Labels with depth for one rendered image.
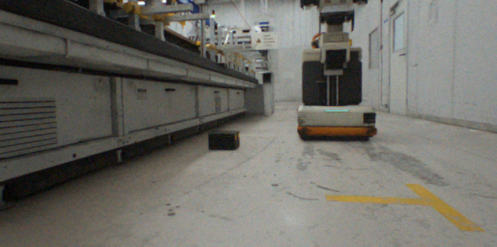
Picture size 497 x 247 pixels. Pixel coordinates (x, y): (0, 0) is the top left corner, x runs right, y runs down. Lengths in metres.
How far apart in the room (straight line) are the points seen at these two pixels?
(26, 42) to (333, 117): 1.94
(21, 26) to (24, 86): 0.33
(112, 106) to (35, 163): 0.53
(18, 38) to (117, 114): 0.76
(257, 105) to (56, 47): 4.61
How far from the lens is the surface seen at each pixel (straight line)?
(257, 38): 5.39
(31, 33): 1.07
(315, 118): 2.26
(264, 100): 5.29
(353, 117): 2.30
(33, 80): 1.35
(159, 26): 1.68
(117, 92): 1.66
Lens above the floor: 0.37
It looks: 3 degrees down
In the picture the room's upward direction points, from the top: 1 degrees counter-clockwise
